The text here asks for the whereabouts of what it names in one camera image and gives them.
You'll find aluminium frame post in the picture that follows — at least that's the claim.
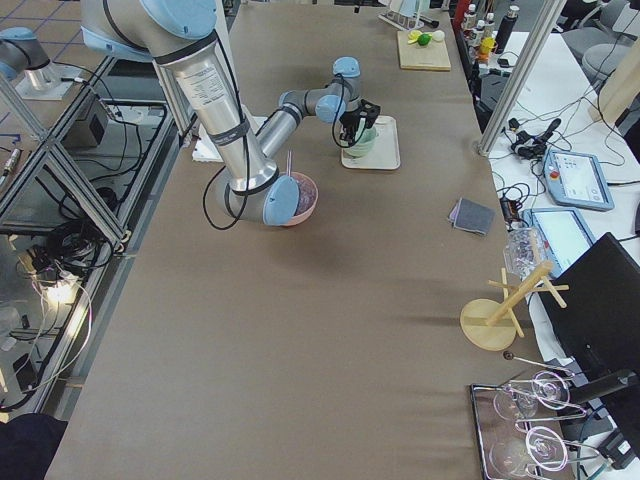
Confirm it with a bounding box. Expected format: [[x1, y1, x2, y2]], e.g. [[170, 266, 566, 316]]
[[477, 0, 566, 157]]

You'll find grey folded cloth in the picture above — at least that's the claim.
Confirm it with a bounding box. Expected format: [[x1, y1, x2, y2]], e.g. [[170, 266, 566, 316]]
[[448, 198, 495, 235]]

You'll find wooden mug tree stand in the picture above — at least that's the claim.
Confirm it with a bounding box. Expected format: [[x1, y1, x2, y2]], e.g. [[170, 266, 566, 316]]
[[459, 260, 569, 352]]

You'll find green lime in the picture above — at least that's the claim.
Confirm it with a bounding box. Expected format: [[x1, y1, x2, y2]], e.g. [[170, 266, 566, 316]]
[[416, 33, 432, 47]]

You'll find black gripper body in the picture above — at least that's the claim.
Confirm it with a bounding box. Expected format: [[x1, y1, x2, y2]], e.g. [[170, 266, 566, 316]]
[[340, 99, 381, 134]]

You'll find wine glass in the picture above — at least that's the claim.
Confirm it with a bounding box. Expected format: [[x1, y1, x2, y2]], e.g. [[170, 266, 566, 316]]
[[489, 426, 568, 479], [493, 370, 570, 420]]

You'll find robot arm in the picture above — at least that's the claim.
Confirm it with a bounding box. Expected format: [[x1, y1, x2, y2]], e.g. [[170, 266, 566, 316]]
[[1, 27, 70, 101], [81, 1, 380, 226]]

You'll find green bowl on tray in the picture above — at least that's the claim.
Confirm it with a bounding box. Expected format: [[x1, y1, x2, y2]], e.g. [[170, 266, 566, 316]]
[[343, 127, 377, 158]]

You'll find cream rabbit print tray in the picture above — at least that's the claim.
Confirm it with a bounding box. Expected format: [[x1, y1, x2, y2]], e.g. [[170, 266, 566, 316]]
[[340, 115, 401, 171]]

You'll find black monitor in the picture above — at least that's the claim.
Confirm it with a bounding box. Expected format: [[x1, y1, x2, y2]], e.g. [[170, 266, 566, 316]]
[[540, 233, 639, 453]]

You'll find pink bowl with ice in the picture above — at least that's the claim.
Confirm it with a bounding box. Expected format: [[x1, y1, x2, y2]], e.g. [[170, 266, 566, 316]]
[[284, 172, 318, 227]]

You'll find green bowl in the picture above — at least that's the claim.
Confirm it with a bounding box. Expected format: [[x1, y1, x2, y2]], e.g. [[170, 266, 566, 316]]
[[344, 125, 377, 151], [343, 127, 377, 158]]

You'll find black tray with glasses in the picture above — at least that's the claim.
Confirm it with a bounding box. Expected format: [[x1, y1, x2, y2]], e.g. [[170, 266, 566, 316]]
[[469, 384, 604, 479]]

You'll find lemon slice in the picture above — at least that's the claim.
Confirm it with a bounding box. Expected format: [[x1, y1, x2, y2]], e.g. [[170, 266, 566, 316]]
[[407, 30, 422, 45]]

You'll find wooden cutting board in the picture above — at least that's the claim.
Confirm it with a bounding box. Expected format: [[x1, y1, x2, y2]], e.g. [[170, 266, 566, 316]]
[[397, 31, 451, 72]]

